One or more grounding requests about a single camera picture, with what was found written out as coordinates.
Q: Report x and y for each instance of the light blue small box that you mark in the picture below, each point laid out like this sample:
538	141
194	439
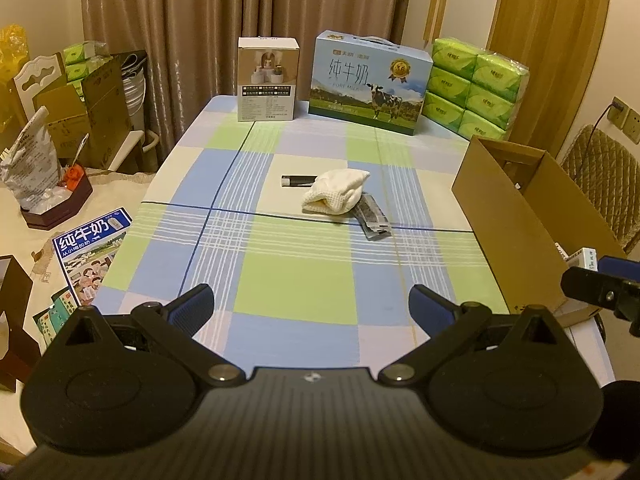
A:
585	258

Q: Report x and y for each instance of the green tissue pack bundle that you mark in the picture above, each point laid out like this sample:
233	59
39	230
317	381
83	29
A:
474	91

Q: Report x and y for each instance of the blue milk carton box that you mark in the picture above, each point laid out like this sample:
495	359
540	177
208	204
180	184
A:
368	80

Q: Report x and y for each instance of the brown cardboard box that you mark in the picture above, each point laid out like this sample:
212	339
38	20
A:
524	209

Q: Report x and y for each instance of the white humidifier box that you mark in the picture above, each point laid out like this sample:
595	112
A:
267	78

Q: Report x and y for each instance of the flattened milk carton sheet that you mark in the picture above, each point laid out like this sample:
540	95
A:
86	253

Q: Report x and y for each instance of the white cloth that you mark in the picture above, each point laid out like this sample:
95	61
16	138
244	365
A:
335	192

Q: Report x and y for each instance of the wall socket with plug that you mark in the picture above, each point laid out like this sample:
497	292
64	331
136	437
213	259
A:
617	113

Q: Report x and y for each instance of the black lighter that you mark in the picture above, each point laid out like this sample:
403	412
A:
297	181

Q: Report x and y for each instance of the dark red tray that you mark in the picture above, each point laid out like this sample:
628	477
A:
61	212

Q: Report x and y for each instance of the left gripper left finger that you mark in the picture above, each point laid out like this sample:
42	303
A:
171	329

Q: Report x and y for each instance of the brown curtain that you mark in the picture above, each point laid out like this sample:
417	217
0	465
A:
192	44

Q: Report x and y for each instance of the wooden door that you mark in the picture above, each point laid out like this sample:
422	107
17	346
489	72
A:
559	41

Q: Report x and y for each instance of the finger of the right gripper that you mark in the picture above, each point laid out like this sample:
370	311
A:
618	266

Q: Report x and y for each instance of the checkered tablecloth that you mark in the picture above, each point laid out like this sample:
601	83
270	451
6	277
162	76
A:
294	289

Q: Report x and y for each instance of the white plastic bag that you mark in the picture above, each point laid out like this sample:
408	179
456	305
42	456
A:
30	166

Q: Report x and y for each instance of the brown cardboard boxes stack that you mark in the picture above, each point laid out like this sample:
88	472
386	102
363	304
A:
90	123

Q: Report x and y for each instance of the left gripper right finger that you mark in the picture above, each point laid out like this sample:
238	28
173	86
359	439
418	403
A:
451	330

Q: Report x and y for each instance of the yellow plastic bag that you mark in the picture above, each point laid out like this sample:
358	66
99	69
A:
14	53

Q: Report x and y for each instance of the quilted chair cover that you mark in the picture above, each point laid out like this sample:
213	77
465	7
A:
608	175

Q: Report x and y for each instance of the grey foil sachet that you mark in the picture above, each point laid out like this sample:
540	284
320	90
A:
371	218

